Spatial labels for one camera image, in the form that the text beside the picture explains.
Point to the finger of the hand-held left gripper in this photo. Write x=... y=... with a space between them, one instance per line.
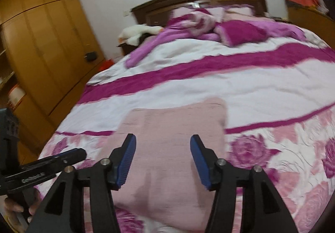
x=73 y=155

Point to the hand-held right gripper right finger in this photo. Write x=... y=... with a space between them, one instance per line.
x=200 y=162

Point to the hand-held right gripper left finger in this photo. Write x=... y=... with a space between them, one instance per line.
x=128 y=159

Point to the pink knit sweater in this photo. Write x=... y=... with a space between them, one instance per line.
x=170 y=123

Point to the person's left hand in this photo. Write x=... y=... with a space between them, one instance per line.
x=13 y=205

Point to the white orange container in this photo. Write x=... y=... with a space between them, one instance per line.
x=16 y=95

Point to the pink white floral bedspread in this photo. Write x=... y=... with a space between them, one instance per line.
x=235 y=86

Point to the red bag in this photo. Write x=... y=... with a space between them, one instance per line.
x=106 y=66

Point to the dark wooden nightstand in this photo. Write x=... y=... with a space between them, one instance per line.
x=128 y=48

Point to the wooden wardrobe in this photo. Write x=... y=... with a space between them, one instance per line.
x=52 y=39

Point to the white plush toy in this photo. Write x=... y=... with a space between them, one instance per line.
x=133 y=31

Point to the crumpled purple duvet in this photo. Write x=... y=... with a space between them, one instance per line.
x=243 y=31

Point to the pink pillow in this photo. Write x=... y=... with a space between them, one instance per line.
x=217 y=11

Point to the wooden dresser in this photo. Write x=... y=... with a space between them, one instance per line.
x=311 y=20

